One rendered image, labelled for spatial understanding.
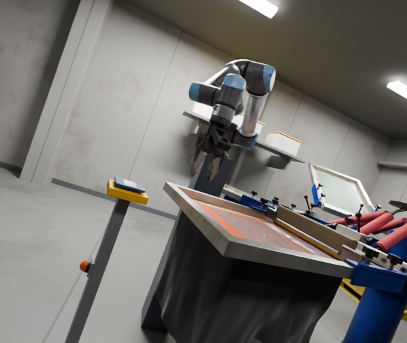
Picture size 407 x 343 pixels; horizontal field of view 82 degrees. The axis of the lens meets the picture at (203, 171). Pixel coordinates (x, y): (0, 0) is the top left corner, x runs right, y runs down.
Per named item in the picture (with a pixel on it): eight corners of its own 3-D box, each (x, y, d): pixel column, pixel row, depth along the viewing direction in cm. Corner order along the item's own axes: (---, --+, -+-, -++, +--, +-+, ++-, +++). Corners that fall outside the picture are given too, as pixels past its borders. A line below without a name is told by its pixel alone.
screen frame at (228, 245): (222, 256, 51) (229, 240, 51) (162, 188, 104) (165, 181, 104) (399, 288, 85) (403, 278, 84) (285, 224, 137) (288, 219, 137)
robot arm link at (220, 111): (239, 112, 77) (219, 102, 74) (234, 125, 77) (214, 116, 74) (229, 113, 84) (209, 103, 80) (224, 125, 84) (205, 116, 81)
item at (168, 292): (180, 395, 62) (237, 248, 61) (150, 288, 103) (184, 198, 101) (190, 394, 64) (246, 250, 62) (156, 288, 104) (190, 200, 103)
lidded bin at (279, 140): (284, 155, 402) (289, 141, 401) (297, 156, 366) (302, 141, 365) (261, 146, 391) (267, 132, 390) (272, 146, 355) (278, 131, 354)
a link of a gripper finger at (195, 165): (187, 174, 82) (202, 152, 82) (193, 177, 77) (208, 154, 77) (180, 169, 81) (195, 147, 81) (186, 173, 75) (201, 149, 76)
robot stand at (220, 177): (141, 308, 165) (201, 150, 160) (166, 313, 169) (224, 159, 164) (140, 328, 147) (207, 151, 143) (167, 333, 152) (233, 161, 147)
